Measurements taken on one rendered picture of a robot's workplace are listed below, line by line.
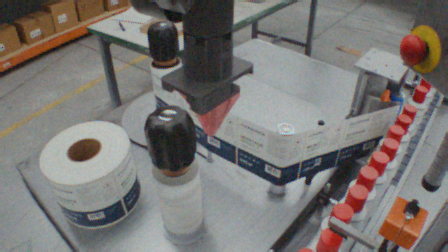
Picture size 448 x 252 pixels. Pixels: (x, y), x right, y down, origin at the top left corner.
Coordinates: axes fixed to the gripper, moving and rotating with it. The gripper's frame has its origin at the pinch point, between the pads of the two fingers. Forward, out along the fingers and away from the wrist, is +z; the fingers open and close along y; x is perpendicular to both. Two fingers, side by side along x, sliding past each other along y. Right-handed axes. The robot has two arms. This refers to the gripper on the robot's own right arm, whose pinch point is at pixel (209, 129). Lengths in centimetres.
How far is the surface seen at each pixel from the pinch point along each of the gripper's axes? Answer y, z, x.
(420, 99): -55, 13, 21
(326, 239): -2.1, 10.6, 19.4
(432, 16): -16.9, -17.8, 20.3
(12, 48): -54, 106, -342
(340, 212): -7.7, 10.6, 18.9
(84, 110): -61, 125, -197
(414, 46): -14.0, -14.4, 19.6
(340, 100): -76, 37, -6
